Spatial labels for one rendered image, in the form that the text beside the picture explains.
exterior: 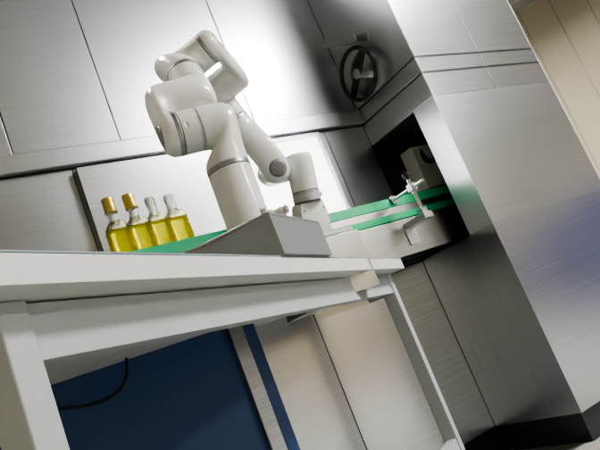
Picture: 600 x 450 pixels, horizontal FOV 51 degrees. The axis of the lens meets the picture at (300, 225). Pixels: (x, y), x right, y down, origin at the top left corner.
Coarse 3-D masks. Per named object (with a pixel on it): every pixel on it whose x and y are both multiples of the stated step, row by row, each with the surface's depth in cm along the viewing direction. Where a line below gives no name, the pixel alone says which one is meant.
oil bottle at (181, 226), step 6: (174, 210) 179; (180, 210) 180; (168, 216) 178; (174, 216) 178; (180, 216) 179; (186, 216) 179; (174, 222) 177; (180, 222) 178; (186, 222) 179; (174, 228) 176; (180, 228) 177; (186, 228) 178; (180, 234) 177; (186, 234) 177; (192, 234) 178
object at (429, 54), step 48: (336, 0) 250; (384, 0) 229; (432, 0) 242; (480, 0) 258; (336, 48) 256; (384, 48) 234; (432, 48) 230; (480, 48) 245; (528, 48) 262; (384, 96) 239
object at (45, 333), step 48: (240, 288) 105; (288, 288) 122; (336, 288) 147; (384, 288) 185; (0, 336) 58; (48, 336) 63; (96, 336) 69; (144, 336) 77; (0, 384) 58; (48, 384) 60; (432, 384) 187; (0, 432) 57; (48, 432) 58
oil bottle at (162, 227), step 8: (152, 216) 174; (160, 216) 175; (152, 224) 173; (160, 224) 174; (168, 224) 175; (160, 232) 173; (168, 232) 174; (160, 240) 172; (168, 240) 174; (176, 240) 175
